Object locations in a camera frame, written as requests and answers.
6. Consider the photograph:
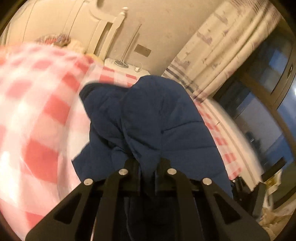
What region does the dark window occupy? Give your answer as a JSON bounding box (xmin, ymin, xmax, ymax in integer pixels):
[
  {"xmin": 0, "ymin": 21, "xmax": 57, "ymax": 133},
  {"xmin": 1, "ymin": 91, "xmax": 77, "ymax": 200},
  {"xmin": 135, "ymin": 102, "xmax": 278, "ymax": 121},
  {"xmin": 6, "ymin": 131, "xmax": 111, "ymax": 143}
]
[{"xmin": 213, "ymin": 20, "xmax": 295, "ymax": 171}]

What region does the red white checkered blanket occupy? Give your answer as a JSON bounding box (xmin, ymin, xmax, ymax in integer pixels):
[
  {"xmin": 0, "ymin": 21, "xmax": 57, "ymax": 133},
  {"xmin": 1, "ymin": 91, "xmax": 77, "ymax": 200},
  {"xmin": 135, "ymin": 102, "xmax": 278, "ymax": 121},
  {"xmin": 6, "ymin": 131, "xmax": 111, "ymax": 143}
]
[{"xmin": 1, "ymin": 43, "xmax": 241, "ymax": 240}]

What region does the cream quilted pillow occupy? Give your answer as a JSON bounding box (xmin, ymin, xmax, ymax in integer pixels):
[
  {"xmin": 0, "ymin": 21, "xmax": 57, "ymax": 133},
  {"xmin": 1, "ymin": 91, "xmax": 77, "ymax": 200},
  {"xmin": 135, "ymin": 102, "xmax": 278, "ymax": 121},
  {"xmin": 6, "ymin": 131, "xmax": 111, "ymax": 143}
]
[{"xmin": 66, "ymin": 39, "xmax": 86, "ymax": 54}]

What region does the white charger with cable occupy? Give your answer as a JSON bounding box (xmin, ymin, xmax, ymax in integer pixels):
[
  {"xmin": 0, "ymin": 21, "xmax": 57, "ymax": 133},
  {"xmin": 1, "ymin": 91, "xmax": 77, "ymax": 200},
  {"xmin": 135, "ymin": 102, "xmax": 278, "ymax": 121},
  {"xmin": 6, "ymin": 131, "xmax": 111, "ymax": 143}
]
[{"xmin": 133, "ymin": 62, "xmax": 143, "ymax": 73}]

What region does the navy blue puffer jacket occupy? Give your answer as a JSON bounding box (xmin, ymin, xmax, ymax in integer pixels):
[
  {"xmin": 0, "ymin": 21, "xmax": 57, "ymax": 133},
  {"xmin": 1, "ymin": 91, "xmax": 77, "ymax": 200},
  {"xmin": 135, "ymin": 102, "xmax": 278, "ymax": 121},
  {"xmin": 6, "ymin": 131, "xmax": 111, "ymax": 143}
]
[{"xmin": 73, "ymin": 75, "xmax": 232, "ymax": 194}]

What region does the slim desk lamp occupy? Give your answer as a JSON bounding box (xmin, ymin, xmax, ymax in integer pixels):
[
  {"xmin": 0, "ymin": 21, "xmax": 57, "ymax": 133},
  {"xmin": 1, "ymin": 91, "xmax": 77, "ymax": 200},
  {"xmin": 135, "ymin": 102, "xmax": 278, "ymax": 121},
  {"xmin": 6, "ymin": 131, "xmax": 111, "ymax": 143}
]
[{"xmin": 114, "ymin": 23, "xmax": 142, "ymax": 68}]

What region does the white nightstand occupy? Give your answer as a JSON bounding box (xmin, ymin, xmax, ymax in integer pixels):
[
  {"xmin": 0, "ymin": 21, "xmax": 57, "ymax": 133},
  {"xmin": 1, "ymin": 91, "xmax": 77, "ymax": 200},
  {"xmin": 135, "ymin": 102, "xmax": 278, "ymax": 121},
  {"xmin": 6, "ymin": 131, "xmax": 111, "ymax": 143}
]
[{"xmin": 104, "ymin": 58, "xmax": 150, "ymax": 78}]

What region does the colourful patterned pillow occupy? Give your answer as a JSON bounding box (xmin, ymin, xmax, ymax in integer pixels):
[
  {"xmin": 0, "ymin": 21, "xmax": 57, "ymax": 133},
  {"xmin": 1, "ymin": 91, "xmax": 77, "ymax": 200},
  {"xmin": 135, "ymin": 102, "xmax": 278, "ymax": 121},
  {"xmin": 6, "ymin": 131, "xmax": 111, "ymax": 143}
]
[{"xmin": 36, "ymin": 34, "xmax": 71, "ymax": 47}]

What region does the yellow pillow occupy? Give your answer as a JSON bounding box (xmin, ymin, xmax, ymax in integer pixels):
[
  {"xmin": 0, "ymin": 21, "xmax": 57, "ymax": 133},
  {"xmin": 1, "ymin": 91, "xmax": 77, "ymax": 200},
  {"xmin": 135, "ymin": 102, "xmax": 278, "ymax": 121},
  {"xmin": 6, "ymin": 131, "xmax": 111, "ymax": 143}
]
[{"xmin": 85, "ymin": 53, "xmax": 104, "ymax": 65}]

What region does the white window bench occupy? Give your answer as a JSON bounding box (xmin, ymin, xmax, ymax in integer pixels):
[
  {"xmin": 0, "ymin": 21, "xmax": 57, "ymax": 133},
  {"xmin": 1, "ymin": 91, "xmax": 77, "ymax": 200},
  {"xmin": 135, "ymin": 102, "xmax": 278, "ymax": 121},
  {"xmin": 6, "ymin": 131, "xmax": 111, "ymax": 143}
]
[{"xmin": 202, "ymin": 99, "xmax": 263, "ymax": 189}]

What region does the white wooden headboard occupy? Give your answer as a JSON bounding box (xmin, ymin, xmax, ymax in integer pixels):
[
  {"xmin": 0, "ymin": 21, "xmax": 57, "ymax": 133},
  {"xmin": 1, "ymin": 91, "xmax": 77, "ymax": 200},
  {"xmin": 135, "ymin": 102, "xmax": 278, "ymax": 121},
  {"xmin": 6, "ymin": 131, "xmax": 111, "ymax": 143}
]
[{"xmin": 1, "ymin": 1, "xmax": 128, "ymax": 60}]

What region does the boat print curtain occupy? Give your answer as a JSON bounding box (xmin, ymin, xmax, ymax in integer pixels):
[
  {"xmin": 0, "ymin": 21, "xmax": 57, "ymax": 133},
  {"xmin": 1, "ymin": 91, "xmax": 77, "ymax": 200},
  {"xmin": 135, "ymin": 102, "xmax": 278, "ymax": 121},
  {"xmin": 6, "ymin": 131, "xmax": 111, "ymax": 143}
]
[{"xmin": 163, "ymin": 1, "xmax": 282, "ymax": 101}]

